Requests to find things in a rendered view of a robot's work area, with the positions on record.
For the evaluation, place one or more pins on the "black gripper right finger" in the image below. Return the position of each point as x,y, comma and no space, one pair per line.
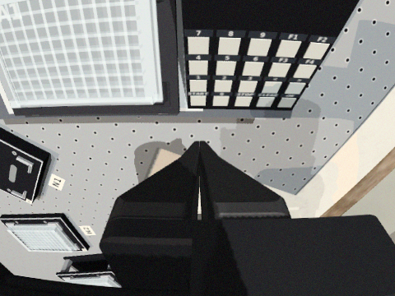
227,193

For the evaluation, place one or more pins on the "white and grey plate washer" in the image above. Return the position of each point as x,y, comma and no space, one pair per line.
243,59

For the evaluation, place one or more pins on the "white multi-well plate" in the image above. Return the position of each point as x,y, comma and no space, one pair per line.
27,236
65,47
95,281

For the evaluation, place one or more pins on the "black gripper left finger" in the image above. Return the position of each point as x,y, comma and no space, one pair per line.
172,191

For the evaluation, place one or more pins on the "grey perforated base plate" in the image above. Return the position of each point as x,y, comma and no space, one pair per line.
102,158

